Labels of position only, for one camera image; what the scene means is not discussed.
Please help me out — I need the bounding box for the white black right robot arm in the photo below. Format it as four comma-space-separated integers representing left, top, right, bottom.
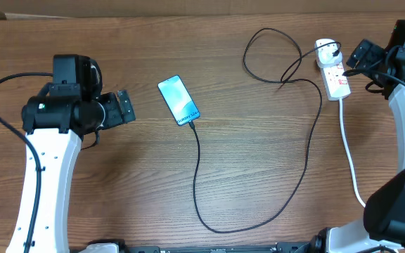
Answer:
299, 20, 405, 252

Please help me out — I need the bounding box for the white power strip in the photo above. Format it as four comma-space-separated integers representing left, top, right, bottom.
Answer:
321, 63, 351, 100

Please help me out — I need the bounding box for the black Samsung Galaxy smartphone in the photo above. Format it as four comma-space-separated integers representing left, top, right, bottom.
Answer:
157, 75, 200, 126

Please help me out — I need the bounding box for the black USB charging cable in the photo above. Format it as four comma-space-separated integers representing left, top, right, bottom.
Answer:
187, 27, 342, 234

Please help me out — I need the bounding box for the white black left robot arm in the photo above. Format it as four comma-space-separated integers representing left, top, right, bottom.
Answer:
7, 55, 136, 252

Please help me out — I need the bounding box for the white power strip cord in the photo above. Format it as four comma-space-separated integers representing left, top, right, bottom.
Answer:
337, 98, 367, 208

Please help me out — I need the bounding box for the brown cardboard backdrop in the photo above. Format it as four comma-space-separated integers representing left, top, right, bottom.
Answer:
0, 0, 405, 19

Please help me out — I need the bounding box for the white USB wall charger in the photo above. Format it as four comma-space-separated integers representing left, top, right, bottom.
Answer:
314, 39, 342, 69

